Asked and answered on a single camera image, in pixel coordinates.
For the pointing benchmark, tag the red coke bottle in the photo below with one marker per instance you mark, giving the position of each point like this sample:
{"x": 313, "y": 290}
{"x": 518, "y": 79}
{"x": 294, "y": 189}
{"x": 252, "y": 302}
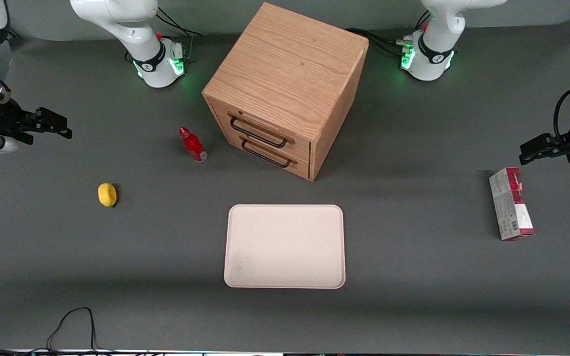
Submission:
{"x": 194, "y": 146}

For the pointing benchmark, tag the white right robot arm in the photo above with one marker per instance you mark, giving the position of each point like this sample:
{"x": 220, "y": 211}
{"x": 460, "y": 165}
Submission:
{"x": 136, "y": 34}

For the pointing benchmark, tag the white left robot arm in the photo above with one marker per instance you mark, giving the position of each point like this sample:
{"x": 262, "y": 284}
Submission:
{"x": 436, "y": 44}

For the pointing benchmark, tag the beige plastic tray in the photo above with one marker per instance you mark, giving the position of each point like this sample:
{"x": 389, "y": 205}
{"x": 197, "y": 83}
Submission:
{"x": 285, "y": 246}

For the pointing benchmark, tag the grey red carton box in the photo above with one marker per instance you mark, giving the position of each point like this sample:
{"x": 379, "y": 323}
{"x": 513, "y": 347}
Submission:
{"x": 511, "y": 205}

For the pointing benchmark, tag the yellow lemon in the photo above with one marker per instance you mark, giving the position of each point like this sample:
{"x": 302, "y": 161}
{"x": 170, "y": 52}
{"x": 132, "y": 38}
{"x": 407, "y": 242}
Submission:
{"x": 107, "y": 195}

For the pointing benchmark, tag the wooden drawer cabinet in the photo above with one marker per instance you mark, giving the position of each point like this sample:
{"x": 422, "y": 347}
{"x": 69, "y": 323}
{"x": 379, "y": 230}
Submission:
{"x": 290, "y": 74}

